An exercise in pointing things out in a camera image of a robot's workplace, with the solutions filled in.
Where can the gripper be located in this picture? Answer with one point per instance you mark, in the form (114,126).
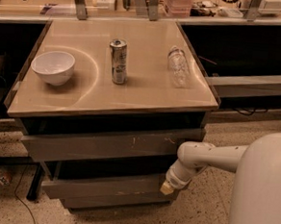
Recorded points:
(173,180)

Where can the grey drawer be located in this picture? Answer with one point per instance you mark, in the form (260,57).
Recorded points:
(108,177)
(108,145)
(117,200)

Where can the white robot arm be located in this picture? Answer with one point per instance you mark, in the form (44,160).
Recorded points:
(256,194)

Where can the grey bottom drawer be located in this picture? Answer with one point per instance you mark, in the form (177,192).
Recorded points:
(117,200)

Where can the grey top drawer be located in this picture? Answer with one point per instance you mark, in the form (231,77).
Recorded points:
(108,145)

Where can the grey drawer cabinet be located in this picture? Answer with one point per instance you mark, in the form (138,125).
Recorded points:
(90,102)

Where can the clear plastic bottle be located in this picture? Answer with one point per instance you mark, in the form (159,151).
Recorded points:
(178,67)

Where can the black metal table leg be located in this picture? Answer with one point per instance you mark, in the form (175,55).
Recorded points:
(32,194)

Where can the silver drink can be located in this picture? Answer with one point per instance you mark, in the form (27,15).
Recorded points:
(119,60)

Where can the small floor bottle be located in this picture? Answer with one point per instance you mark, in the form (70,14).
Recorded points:
(5,177)

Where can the white ceramic bowl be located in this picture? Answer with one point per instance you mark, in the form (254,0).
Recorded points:
(54,68)

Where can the pink plastic container stack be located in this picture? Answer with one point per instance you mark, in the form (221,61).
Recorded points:
(178,8)

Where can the grey metal shelf rail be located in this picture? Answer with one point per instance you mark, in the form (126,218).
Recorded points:
(245,86)

